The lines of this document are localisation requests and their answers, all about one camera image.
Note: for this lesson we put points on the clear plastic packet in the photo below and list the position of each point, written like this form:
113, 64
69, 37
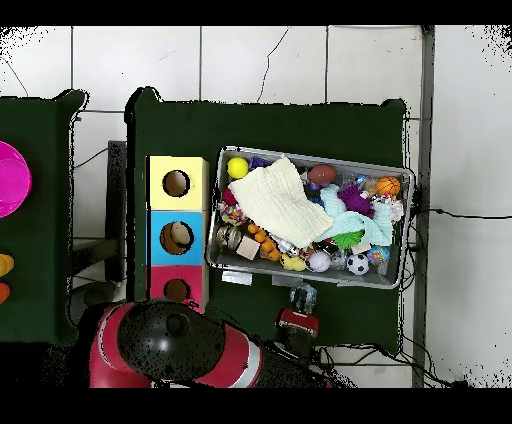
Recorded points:
303, 298

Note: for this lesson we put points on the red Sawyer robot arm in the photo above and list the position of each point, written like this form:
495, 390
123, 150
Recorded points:
168, 344

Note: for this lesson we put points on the clear mesh bin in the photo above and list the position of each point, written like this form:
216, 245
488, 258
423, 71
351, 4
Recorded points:
312, 274

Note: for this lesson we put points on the white ball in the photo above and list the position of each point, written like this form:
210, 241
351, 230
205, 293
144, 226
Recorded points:
319, 261

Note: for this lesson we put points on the small soccer ball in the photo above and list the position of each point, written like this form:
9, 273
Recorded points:
358, 263

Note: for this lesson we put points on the small wooden block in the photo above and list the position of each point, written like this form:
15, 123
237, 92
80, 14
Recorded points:
248, 248

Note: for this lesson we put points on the green spiky ball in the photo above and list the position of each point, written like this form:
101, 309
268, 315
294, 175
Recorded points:
349, 238

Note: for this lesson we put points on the cream yellow cloth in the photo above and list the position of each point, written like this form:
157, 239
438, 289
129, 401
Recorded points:
278, 202

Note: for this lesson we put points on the mint green cloth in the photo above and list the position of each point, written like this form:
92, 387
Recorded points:
376, 224

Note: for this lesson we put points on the purple spiky toy with eyes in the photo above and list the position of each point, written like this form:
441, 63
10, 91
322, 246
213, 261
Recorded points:
354, 199

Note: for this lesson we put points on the brown toy football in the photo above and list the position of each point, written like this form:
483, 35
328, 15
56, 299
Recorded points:
322, 174

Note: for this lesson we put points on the orange toy basketball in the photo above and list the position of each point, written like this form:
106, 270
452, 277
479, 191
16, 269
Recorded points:
389, 186

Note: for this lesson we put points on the yellow ball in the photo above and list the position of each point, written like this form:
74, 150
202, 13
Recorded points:
238, 167

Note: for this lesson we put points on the dark green side table cloth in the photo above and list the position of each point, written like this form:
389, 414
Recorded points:
36, 232

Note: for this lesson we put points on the magenta plate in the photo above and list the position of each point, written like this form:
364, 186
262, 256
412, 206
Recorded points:
12, 180

